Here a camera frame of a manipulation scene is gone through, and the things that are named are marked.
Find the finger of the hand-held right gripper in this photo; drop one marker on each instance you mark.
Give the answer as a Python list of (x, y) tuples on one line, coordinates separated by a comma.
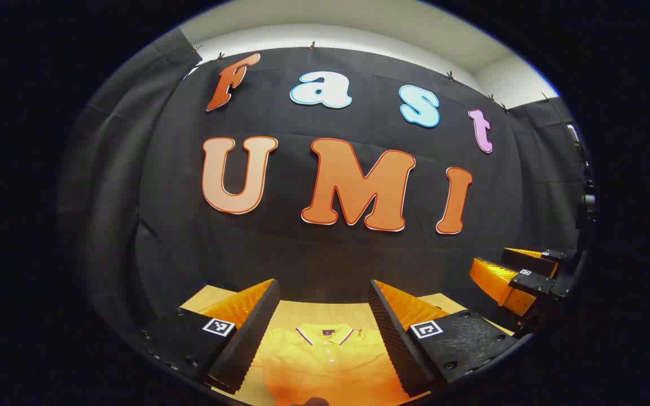
[(528, 260), (494, 279)]

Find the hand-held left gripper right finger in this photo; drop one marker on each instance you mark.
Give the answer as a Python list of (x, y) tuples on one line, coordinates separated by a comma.
[(395, 344)]

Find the dark grey side curtain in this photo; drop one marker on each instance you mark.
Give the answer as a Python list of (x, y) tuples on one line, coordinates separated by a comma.
[(116, 197), (550, 169)]

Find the dark equipment stand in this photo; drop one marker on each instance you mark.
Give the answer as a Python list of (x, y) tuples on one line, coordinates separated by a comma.
[(587, 200)]

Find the orange T-shirt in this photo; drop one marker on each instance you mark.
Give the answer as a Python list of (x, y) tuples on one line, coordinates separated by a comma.
[(325, 366)]

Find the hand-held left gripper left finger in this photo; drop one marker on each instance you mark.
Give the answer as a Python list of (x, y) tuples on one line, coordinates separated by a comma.
[(246, 344)]

